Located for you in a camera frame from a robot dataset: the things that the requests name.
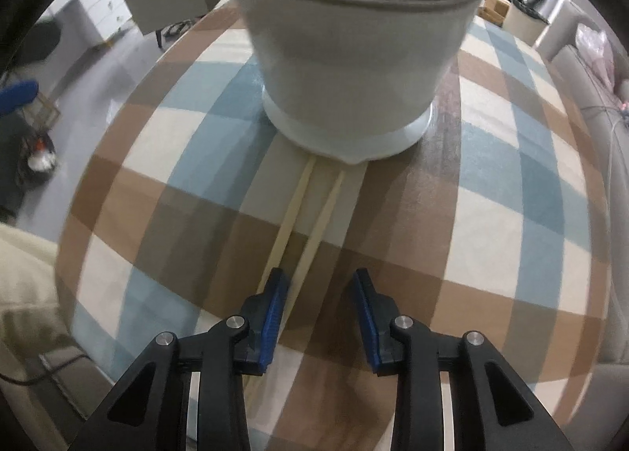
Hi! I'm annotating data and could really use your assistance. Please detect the pale chopstick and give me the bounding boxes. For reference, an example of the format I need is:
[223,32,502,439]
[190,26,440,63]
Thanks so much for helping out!
[256,155,316,293]
[242,170,348,402]

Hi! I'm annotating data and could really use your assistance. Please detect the white drawer cabinet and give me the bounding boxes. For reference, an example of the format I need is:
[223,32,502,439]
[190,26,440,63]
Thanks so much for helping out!
[48,0,131,47]

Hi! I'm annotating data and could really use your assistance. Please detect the checkered tablecloth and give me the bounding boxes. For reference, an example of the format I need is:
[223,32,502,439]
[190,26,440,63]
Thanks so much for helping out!
[55,7,609,450]

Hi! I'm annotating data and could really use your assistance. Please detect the white plastic bag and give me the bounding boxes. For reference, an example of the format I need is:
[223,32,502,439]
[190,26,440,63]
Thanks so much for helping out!
[575,23,615,92]

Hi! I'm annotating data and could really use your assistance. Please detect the cream knitted cushion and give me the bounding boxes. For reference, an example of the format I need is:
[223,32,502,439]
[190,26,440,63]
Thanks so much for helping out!
[1,224,72,359]

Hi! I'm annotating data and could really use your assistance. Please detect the white utensil holder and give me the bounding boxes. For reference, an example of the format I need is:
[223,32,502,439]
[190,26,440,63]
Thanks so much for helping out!
[237,0,481,165]

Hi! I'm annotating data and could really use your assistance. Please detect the cream waste bin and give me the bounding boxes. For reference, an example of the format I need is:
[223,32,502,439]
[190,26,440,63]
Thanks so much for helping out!
[502,0,549,47]

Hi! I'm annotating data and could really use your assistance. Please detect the cardboard box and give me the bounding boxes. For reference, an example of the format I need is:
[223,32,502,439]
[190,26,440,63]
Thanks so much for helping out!
[476,0,511,28]

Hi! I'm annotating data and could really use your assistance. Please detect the grey sofa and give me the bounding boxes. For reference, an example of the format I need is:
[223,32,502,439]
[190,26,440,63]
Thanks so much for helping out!
[535,0,629,364]

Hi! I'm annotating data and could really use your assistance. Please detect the black trash bin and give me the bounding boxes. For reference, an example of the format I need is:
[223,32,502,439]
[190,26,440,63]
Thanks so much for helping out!
[16,131,57,190]

